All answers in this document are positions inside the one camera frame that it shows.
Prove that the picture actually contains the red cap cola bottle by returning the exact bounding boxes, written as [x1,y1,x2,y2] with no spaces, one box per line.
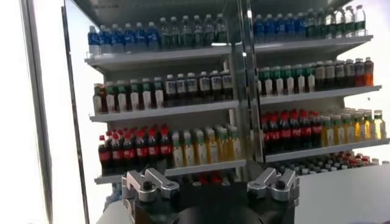
[110,133,124,171]
[147,129,161,167]
[262,117,271,155]
[160,126,172,167]
[279,114,292,152]
[290,113,302,151]
[122,132,136,170]
[300,111,312,150]
[135,130,149,168]
[310,112,322,149]
[98,135,111,176]
[269,115,280,153]

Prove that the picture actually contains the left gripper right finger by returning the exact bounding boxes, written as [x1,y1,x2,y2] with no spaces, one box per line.
[246,167,301,203]

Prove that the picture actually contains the yellow juice bottle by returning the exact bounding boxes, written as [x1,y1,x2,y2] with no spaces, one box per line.
[206,130,219,164]
[194,130,208,165]
[374,110,386,140]
[172,133,184,168]
[218,128,230,162]
[333,115,344,146]
[343,114,354,144]
[322,117,334,147]
[353,113,364,143]
[183,132,196,167]
[363,111,374,141]
[229,127,242,161]

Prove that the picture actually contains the beige label dark bottle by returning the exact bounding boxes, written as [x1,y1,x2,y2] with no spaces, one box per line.
[315,61,326,91]
[325,60,335,91]

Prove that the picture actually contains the amber tea bottle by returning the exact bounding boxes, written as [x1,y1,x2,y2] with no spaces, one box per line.
[93,83,104,114]

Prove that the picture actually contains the grey metal shelf unit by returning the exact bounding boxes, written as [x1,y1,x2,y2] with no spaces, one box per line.
[243,0,390,171]
[71,0,254,185]

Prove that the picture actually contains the clear water bottle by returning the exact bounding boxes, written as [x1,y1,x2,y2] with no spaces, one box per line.
[355,4,366,37]
[335,6,346,38]
[344,5,356,37]

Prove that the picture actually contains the blue label water bottle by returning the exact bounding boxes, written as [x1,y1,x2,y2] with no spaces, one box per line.
[263,13,275,43]
[87,26,101,57]
[285,12,297,41]
[111,23,124,53]
[253,14,265,43]
[274,12,286,42]
[99,24,112,55]
[296,12,307,40]
[123,23,136,52]
[135,21,147,52]
[146,21,160,51]

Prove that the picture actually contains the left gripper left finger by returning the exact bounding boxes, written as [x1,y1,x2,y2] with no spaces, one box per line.
[121,167,181,203]

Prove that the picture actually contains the black slanted pole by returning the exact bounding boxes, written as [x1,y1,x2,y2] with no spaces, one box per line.
[60,4,91,224]

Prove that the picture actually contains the grey metal frame post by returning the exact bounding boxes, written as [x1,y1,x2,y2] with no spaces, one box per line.
[18,0,53,224]

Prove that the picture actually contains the green tinted water bottle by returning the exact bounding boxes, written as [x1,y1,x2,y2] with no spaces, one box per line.
[191,15,204,48]
[306,9,317,40]
[315,8,327,39]
[169,16,181,49]
[325,7,336,38]
[158,17,171,50]
[203,14,216,46]
[214,13,228,44]
[180,15,193,49]

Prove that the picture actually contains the red tea bottle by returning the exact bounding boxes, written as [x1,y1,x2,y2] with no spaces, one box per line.
[364,57,374,86]

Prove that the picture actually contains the white label dark bottle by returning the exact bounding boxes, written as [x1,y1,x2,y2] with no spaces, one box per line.
[210,70,222,101]
[165,74,177,107]
[175,73,188,106]
[221,69,234,100]
[199,71,211,103]
[186,72,199,104]

